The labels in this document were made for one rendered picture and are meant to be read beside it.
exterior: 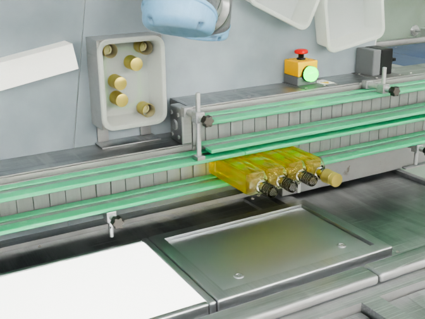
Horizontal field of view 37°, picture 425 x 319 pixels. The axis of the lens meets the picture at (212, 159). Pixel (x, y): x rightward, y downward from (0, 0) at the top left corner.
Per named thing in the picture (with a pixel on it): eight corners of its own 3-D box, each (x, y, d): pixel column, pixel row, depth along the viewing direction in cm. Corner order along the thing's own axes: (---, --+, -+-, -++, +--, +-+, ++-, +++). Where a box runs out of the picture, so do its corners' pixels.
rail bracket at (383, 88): (358, 88, 188) (391, 97, 177) (360, 63, 186) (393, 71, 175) (369, 87, 190) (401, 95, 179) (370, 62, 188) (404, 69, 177)
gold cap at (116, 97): (109, 91, 161) (115, 94, 157) (121, 89, 163) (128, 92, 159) (109, 104, 162) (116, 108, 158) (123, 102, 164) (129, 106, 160)
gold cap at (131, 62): (123, 55, 160) (129, 57, 157) (136, 54, 162) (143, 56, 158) (123, 69, 161) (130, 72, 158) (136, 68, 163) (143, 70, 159)
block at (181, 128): (168, 138, 168) (180, 145, 162) (167, 104, 165) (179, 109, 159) (180, 137, 170) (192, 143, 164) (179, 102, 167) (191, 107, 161)
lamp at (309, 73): (301, 81, 183) (307, 83, 181) (301, 66, 182) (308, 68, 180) (314, 80, 186) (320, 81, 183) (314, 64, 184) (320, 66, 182)
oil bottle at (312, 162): (262, 161, 177) (310, 185, 160) (263, 142, 176) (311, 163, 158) (279, 158, 180) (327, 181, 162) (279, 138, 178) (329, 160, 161)
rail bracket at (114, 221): (92, 226, 157) (112, 247, 146) (90, 200, 155) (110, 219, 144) (107, 223, 159) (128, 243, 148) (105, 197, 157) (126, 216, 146)
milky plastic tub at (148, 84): (92, 125, 163) (104, 132, 156) (85, 36, 156) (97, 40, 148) (153, 115, 171) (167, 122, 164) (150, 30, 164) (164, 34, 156)
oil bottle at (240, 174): (208, 173, 169) (252, 199, 152) (207, 152, 168) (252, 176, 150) (226, 169, 172) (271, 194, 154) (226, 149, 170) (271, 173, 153)
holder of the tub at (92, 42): (93, 143, 165) (104, 151, 159) (85, 37, 156) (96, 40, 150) (153, 133, 173) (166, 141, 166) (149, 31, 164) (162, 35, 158)
